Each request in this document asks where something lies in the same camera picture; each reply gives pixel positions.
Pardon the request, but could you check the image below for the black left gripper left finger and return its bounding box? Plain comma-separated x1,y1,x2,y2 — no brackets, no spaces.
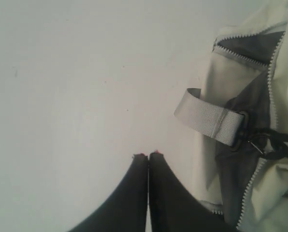
71,154,148,232

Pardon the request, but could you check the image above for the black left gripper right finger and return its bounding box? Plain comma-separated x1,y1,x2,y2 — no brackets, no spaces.
148,152,237,232

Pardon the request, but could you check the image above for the white canvas duffel bag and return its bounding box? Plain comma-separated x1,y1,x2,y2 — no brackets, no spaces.
174,0,288,232

